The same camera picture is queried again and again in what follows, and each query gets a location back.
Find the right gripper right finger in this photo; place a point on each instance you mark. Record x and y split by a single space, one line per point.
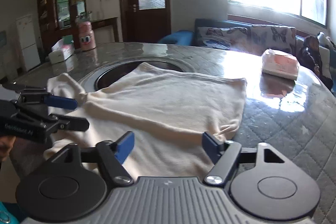
226 157

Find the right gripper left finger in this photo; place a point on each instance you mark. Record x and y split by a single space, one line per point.
109 157

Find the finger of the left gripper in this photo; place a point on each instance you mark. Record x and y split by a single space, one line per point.
63 122
60 102

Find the cream white garment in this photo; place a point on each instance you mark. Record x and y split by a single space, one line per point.
167 111

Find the teal sleeve forearm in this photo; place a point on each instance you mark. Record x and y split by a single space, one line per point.
6 217

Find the person left hand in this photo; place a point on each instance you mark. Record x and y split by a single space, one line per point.
6 145

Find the white tissue box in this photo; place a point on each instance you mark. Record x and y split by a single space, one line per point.
61 51

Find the round black induction cooktop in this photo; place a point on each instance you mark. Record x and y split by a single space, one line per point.
109 74

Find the pink cartoon thermos bottle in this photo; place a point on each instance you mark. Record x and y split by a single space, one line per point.
86 34

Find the white refrigerator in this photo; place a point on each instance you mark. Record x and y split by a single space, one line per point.
27 42

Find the dark wooden display cabinet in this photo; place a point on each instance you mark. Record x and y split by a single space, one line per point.
57 19

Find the pink tissue pack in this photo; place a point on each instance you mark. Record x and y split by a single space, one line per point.
280 64

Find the butterfly print cushion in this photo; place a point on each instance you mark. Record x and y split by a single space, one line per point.
282 38
231 39

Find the dark clothed seated person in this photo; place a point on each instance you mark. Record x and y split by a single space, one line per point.
310 57

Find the blue sofa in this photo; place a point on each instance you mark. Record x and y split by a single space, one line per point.
188 38

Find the plush toy on sofa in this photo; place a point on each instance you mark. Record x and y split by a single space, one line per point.
325 41

